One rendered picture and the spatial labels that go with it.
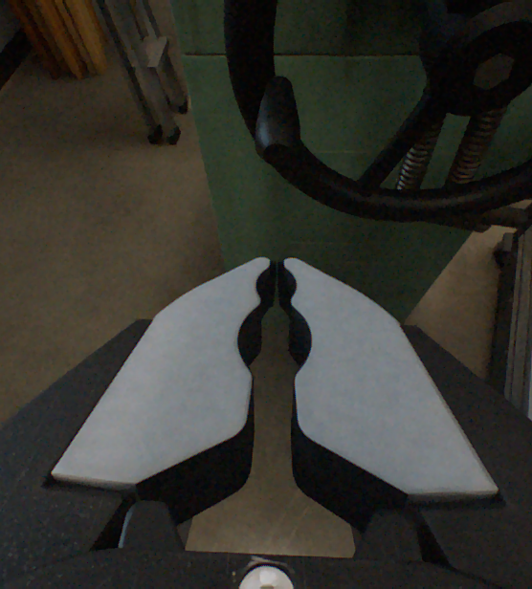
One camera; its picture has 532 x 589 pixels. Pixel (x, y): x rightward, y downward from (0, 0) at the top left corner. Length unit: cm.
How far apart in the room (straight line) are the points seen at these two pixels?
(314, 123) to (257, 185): 13
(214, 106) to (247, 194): 15
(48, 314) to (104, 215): 37
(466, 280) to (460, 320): 14
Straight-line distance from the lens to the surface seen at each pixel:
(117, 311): 112
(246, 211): 61
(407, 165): 39
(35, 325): 121
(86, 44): 193
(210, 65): 47
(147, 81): 139
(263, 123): 21
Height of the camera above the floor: 93
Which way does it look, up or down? 62 degrees down
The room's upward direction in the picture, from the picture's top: 2 degrees counter-clockwise
